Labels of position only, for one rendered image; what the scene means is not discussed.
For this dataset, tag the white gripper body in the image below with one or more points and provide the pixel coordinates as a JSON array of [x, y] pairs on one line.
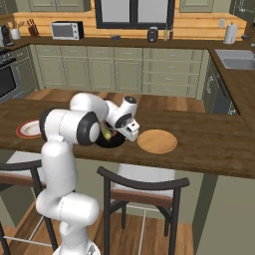
[[131, 130]]

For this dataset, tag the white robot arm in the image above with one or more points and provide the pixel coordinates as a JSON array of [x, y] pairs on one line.
[[63, 159]]

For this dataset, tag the black bowl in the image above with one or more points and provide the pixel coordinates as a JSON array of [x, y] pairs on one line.
[[113, 143]]

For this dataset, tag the round wooden plate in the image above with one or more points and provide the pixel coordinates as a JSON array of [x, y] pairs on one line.
[[157, 141]]

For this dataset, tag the green base cupboard run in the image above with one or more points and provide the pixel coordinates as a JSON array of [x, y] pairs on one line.
[[126, 71]]

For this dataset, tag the dark wooden stool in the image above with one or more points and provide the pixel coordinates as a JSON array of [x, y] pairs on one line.
[[16, 172], [142, 191]]

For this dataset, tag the dark dishwasher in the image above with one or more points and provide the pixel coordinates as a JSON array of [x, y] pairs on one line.
[[217, 94]]

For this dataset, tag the small dark dish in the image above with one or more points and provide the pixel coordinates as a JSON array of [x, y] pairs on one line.
[[115, 37]]

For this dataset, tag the black round jar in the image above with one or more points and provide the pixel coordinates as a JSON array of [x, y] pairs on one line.
[[152, 34]]

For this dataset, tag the pale green bottle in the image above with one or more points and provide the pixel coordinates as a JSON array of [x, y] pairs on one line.
[[165, 34]]

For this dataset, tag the dark bottle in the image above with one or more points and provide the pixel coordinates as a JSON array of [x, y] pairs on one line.
[[171, 35]]

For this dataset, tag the red rimmed white plate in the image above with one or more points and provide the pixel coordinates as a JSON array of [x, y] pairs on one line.
[[27, 129]]

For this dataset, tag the dark framed window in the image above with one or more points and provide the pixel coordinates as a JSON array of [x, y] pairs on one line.
[[134, 13]]

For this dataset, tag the white toaster oven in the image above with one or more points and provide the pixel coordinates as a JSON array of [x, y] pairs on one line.
[[65, 30]]

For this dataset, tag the grey sink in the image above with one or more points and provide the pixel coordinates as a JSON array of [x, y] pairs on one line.
[[236, 59]]

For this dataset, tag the black built-in oven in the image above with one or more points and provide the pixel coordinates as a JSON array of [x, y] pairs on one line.
[[6, 78]]

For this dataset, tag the white paper towel roll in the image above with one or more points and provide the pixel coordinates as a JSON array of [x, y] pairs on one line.
[[230, 33]]

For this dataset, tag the knife block with knives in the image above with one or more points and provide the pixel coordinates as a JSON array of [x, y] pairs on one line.
[[33, 30]]

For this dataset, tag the white pot with utensils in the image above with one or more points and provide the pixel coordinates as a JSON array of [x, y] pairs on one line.
[[15, 33]]

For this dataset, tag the black coffee machine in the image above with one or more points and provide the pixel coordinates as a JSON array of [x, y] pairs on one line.
[[4, 36]]

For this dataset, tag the green wall cupboard run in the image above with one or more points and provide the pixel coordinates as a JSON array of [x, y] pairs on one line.
[[56, 5]]

